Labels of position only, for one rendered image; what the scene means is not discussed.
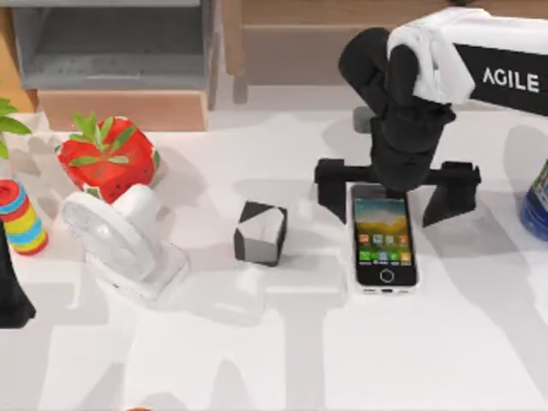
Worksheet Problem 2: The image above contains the pale grey rounded box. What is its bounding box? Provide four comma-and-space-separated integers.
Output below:
353, 106, 374, 133

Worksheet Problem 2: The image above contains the white smartphone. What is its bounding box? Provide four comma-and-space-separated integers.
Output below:
350, 183, 420, 297

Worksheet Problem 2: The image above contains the black and white cube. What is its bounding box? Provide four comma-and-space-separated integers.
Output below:
233, 200, 289, 268

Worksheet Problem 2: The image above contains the wooden cupboard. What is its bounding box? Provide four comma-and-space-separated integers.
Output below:
221, 0, 548, 106

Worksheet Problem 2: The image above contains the white desk fan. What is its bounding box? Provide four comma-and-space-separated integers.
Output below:
59, 183, 190, 301

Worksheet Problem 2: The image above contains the pale wooden drawer front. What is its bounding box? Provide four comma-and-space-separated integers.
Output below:
37, 88, 210, 133

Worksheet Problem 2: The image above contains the red strawberry plant pot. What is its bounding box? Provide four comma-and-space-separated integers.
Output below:
54, 111, 162, 205

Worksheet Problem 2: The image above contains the stack of coloured rings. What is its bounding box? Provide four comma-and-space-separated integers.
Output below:
0, 179, 50, 257

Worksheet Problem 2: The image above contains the green leafy plant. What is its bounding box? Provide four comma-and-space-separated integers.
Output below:
0, 98, 33, 160

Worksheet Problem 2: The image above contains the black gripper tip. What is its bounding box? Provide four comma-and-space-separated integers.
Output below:
0, 219, 38, 331

